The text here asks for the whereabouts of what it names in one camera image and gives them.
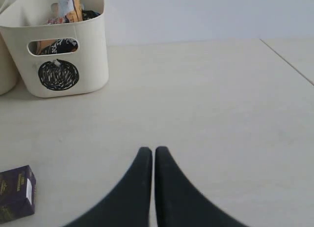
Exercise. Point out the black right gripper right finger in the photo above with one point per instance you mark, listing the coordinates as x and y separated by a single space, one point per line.
179 203

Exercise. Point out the purple chocolate box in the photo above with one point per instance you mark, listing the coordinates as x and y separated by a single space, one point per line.
17 194

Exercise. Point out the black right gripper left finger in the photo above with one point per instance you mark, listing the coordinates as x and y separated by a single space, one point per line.
128 203

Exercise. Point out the cream bin checker mark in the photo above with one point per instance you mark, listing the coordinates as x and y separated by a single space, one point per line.
8 72

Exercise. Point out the orange noodle bag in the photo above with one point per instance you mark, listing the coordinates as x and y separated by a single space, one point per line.
71 9

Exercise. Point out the cream bin circle mark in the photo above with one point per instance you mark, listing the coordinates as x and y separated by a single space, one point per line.
23 24

